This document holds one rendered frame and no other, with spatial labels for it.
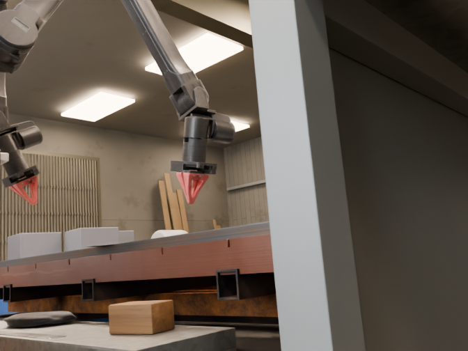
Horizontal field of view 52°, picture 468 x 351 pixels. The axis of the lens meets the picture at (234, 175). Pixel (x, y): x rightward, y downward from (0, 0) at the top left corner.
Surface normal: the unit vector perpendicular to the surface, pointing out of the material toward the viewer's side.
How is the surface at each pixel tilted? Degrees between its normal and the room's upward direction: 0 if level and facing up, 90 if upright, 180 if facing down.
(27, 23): 80
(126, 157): 90
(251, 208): 90
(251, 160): 90
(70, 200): 90
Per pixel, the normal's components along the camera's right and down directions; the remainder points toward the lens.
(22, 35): 0.61, -0.35
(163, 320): 0.85, -0.16
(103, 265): -0.68, -0.07
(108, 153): 0.72, -0.18
